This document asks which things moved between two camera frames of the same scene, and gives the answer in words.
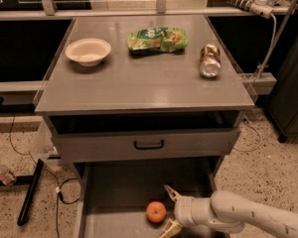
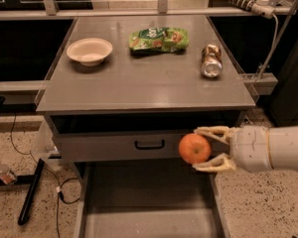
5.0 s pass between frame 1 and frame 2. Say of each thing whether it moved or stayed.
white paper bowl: stayed
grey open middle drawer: stayed
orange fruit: moved
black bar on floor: stayed
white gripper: moved
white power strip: stayed
